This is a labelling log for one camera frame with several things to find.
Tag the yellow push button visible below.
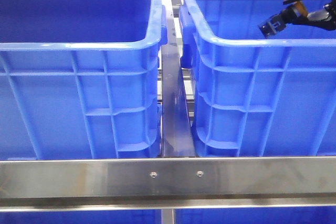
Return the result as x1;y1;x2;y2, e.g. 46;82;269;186
258;1;308;39

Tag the blue plastic bin front right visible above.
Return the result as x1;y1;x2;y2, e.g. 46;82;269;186
180;0;335;157

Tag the blue plastic bin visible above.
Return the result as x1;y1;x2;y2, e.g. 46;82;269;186
1;0;167;161
180;0;335;157

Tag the blue bin lower right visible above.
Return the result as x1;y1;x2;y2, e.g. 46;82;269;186
175;207;335;223

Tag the blue plastic bin front left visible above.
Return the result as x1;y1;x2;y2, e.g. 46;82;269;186
1;0;167;161

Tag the blue bin lower left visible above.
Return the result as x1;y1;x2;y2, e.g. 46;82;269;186
1;210;161;223

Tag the stainless steel front rail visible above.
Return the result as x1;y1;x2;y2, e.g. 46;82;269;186
1;156;335;212

